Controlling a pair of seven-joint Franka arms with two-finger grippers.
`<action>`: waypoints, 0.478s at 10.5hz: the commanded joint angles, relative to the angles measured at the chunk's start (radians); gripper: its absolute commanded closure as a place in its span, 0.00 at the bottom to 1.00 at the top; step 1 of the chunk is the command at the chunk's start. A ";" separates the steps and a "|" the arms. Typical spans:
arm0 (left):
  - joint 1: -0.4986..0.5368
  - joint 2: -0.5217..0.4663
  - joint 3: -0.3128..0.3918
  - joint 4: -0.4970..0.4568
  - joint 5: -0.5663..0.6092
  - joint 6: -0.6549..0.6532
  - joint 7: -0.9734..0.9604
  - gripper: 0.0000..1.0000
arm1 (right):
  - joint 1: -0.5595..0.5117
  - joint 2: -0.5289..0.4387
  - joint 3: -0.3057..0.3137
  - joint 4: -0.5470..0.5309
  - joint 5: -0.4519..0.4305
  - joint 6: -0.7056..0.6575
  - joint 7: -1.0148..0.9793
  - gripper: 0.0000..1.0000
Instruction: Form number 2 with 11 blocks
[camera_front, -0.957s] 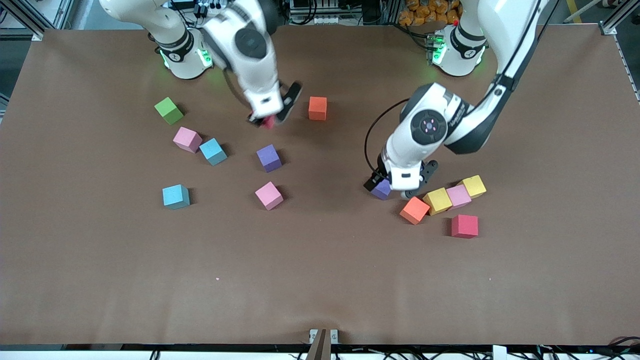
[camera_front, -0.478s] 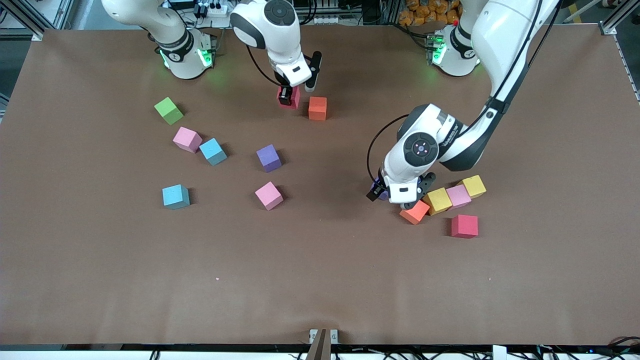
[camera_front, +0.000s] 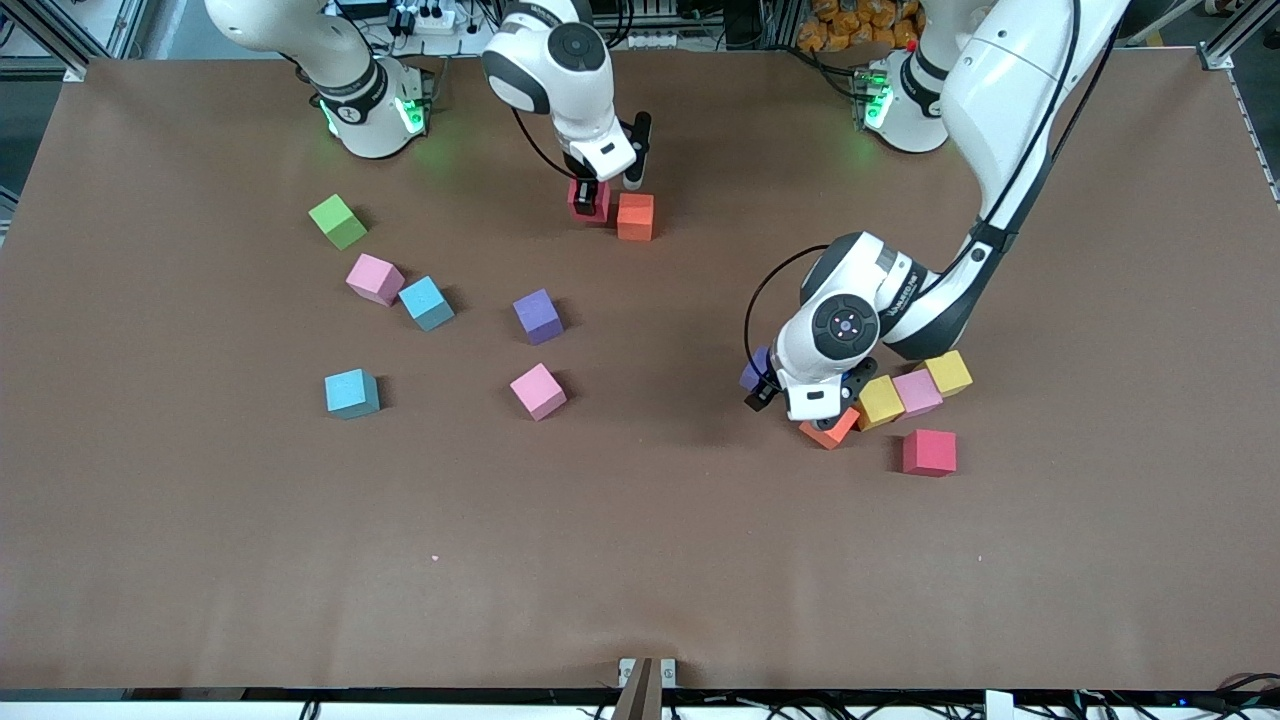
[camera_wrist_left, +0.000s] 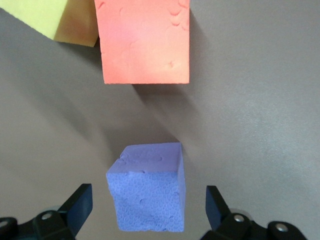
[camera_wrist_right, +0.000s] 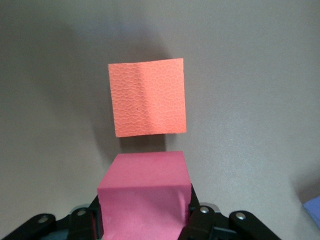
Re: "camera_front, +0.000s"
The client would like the bag of orange items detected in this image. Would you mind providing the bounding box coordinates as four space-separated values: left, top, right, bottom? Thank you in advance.
795 0 926 51

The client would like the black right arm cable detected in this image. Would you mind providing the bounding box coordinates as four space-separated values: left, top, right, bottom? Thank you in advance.
510 100 576 183

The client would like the silver metal bracket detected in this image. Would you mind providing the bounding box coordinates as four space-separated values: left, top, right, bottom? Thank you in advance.
618 657 677 689

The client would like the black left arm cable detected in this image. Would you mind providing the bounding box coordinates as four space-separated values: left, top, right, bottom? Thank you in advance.
743 0 1086 393

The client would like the white power strip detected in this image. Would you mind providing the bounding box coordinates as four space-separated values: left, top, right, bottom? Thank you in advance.
385 5 471 34

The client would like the orange foam cube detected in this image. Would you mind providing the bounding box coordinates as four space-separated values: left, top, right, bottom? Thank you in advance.
798 407 861 450
616 192 656 243

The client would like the pink foam cube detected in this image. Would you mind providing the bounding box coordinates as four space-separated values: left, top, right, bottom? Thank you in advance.
345 253 406 307
509 362 568 422
891 369 944 418

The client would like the green foam cube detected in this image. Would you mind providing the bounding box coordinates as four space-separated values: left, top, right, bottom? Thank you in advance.
308 193 369 251

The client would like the red foam cube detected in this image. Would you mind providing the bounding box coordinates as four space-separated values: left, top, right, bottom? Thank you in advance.
902 429 958 478
567 178 613 227

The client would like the yellow foam cube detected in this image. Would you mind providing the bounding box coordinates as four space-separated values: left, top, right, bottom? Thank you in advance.
920 349 974 397
858 374 906 432

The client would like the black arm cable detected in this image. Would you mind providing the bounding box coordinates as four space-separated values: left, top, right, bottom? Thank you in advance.
510 100 576 183
743 0 1086 393

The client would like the cyan foam cube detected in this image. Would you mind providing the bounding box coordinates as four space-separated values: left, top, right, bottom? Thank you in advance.
398 275 456 332
324 368 382 420

